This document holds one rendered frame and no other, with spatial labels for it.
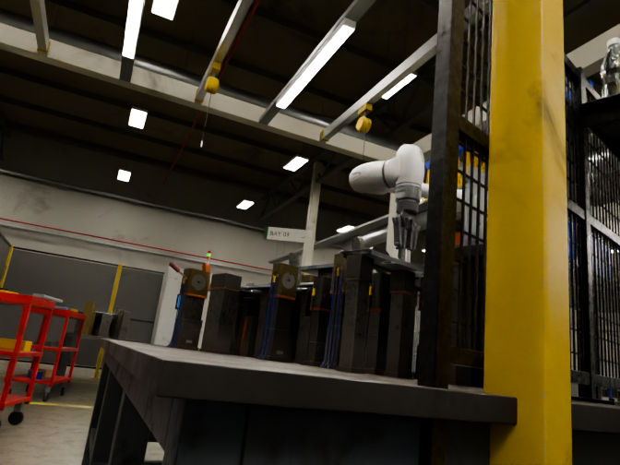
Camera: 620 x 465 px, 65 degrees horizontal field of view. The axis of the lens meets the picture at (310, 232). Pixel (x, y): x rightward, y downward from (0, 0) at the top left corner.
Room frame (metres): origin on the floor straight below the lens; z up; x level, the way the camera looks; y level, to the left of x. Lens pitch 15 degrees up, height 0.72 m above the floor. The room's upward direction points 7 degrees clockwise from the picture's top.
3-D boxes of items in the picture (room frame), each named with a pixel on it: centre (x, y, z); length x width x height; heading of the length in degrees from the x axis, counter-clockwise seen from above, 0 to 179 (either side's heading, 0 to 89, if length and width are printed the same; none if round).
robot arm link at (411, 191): (1.58, -0.32, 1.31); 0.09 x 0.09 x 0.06
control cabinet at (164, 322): (8.70, 2.08, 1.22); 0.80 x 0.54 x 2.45; 113
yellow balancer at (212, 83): (4.05, 1.07, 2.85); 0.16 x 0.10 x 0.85; 23
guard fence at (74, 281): (8.78, 3.36, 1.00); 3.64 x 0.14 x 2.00; 113
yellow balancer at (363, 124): (4.45, -0.41, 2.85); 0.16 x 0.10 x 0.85; 23
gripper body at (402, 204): (1.58, -0.32, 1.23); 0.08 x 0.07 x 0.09; 131
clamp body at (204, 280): (2.25, 0.51, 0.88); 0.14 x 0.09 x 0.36; 131
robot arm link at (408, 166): (1.59, -0.31, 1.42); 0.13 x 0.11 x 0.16; 51
